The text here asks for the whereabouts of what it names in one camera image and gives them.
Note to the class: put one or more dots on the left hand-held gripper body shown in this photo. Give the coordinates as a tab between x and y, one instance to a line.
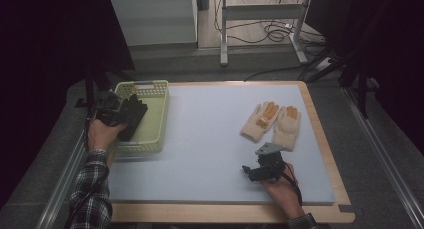
111	110

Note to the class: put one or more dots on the grey metal desk frame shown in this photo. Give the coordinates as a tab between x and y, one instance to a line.
263	12

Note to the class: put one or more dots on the black metal stand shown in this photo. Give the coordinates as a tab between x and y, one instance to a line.
89	89
361	89

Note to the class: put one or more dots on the pale blue foam mat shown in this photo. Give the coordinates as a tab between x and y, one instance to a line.
206	155

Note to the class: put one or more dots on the beige glove with orange ears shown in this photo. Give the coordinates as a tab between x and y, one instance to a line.
286	125

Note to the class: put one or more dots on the person's left hand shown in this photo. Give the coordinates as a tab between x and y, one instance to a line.
101	135

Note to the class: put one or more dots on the white power strip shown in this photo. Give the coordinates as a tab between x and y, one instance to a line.
323	64

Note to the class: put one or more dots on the pale green perforated plastic basket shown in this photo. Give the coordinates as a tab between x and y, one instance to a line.
155	122

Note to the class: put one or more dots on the grey metal floor rail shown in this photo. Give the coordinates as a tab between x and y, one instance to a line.
60	189
383	155

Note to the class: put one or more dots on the beige glove with rabbit face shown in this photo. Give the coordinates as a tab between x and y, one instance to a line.
253	127

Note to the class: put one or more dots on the dark curtain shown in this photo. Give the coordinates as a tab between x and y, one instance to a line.
50	55
393	55

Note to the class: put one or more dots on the black glove with white logo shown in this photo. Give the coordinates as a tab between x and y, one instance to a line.
133	117

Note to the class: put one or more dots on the white cabinet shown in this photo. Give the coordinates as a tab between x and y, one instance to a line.
153	19

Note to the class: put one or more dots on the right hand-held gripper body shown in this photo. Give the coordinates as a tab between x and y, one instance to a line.
270	165

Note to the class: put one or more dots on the person's right hand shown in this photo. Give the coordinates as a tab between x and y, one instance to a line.
286	195

